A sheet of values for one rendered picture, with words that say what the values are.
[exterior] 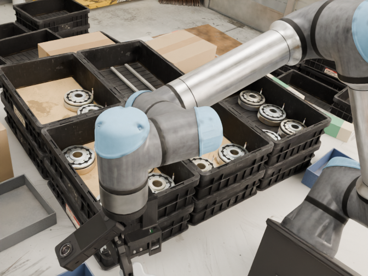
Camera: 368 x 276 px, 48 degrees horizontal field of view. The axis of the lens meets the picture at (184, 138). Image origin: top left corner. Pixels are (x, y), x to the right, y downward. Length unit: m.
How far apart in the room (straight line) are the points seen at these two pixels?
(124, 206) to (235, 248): 0.72
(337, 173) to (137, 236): 0.57
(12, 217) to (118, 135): 0.84
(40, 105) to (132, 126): 1.02
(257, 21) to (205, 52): 2.66
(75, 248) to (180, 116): 0.26
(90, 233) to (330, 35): 0.54
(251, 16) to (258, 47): 3.81
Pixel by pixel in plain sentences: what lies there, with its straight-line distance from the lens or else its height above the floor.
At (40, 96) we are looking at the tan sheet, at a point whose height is 0.83.
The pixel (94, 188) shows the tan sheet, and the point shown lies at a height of 0.83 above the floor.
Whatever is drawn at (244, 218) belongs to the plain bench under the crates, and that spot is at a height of 0.70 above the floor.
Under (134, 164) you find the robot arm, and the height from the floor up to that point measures 1.32.
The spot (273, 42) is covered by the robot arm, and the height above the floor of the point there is 1.39.
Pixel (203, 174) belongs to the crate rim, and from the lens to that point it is 1.16.
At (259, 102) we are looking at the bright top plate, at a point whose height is 0.86.
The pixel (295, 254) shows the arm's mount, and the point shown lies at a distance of 1.03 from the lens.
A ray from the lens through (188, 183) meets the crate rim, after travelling 1.12.
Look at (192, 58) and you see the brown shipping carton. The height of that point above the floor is 0.85.
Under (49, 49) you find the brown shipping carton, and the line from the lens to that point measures 1.86.
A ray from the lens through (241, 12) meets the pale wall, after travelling 4.69.
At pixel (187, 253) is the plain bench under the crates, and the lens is 1.26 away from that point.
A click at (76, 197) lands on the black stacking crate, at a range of 1.19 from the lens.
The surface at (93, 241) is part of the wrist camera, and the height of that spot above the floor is 1.17.
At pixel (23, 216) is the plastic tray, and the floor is 0.70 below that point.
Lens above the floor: 1.71
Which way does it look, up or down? 38 degrees down
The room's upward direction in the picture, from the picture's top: 9 degrees clockwise
